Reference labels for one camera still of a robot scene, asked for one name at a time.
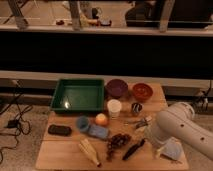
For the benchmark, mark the green plastic tray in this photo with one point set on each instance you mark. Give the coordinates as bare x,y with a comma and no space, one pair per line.
78,96

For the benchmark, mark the small blue bowl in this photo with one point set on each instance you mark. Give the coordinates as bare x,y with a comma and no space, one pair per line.
83,124

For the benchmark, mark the black rectangular case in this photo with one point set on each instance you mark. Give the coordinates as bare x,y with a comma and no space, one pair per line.
59,130

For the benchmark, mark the blue sponge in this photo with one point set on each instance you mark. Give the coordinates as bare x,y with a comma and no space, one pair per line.
98,131

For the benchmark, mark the dark grape bunch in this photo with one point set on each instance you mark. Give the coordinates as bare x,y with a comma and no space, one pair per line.
115,142

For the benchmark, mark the red bowl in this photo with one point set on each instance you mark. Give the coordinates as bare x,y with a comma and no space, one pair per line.
142,92

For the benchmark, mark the metal binder clip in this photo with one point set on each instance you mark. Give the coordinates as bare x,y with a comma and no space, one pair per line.
143,122

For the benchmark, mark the blue folded cloth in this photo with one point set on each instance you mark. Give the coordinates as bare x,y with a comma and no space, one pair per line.
171,150

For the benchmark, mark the corn cob toy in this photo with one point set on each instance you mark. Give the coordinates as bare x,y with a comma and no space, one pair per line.
87,148

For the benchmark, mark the black power adapter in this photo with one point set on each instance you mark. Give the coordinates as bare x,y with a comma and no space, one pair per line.
13,123

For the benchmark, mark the small metal cup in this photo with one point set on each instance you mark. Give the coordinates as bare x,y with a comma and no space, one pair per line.
136,108

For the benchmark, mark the orange peach fruit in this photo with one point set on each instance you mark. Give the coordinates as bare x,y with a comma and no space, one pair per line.
101,120

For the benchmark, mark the black brush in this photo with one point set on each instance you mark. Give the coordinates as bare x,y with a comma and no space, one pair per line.
132,149

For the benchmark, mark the white plastic cup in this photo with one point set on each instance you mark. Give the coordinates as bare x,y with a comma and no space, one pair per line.
114,108

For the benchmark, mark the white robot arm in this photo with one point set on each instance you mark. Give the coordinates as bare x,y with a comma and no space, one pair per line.
177,121

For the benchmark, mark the purple bowl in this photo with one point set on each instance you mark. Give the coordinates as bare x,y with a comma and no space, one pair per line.
116,88

